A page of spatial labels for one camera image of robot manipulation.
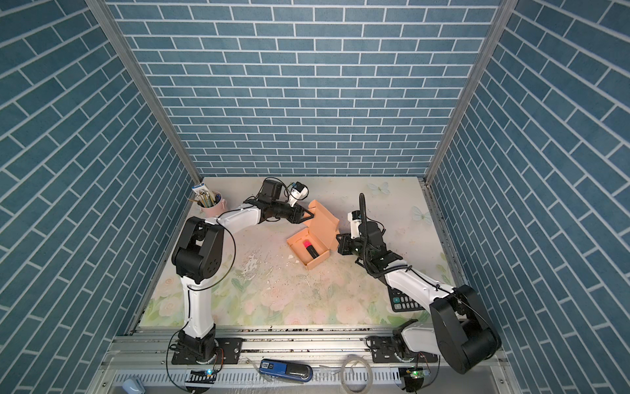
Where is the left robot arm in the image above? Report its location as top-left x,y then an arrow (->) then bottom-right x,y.
172,177 -> 314,364

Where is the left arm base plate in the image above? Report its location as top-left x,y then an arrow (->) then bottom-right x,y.
169,338 -> 243,365

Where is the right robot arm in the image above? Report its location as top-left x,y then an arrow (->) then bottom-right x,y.
336,221 -> 502,374

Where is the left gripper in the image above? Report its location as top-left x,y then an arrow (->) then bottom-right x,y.
270,201 -> 314,225

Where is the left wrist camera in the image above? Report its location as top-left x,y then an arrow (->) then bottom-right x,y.
287,182 -> 309,207

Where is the pink black marker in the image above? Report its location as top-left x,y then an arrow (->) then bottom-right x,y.
303,240 -> 320,259

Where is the black calculator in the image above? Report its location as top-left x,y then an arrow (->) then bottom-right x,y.
387,287 -> 424,313

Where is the pink pen cup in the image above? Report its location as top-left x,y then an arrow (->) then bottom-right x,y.
200,198 -> 228,218

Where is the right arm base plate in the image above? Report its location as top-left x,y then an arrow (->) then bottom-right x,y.
364,336 -> 438,364

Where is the blue handheld device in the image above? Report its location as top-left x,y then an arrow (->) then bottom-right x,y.
259,359 -> 313,383

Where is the pink paper box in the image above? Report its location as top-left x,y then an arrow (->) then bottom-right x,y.
287,200 -> 340,270

